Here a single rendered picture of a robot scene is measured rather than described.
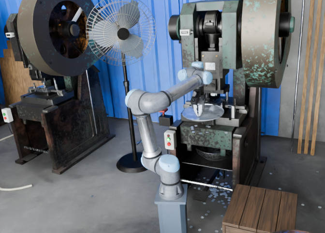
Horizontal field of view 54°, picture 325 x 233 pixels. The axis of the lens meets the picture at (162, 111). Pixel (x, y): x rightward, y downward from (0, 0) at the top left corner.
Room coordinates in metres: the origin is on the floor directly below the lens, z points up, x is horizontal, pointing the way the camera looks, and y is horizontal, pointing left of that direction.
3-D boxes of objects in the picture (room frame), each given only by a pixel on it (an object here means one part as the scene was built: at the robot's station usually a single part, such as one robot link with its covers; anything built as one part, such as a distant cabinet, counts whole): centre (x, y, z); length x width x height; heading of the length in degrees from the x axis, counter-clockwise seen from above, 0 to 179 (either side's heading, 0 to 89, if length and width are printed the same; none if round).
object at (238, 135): (2.32, -0.71, 0.45); 0.92 x 0.12 x 0.90; 153
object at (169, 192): (1.64, -0.02, 0.50); 0.15 x 0.15 x 0.10
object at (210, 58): (2.28, -0.39, 1.04); 0.17 x 0.15 x 0.30; 153
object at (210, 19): (2.32, -0.40, 1.27); 0.21 x 0.12 x 0.34; 153
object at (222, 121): (2.32, -0.40, 0.68); 0.45 x 0.30 x 0.06; 63
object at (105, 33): (3.16, 0.18, 0.80); 1.24 x 0.65 x 1.59; 153
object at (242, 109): (2.24, -0.55, 0.76); 0.17 x 0.06 x 0.10; 63
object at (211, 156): (2.32, -0.40, 0.36); 0.34 x 0.34 x 0.10
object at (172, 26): (2.45, -0.19, 1.31); 0.22 x 0.12 x 0.22; 153
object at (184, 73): (1.93, -0.18, 1.09); 0.11 x 0.11 x 0.08; 41
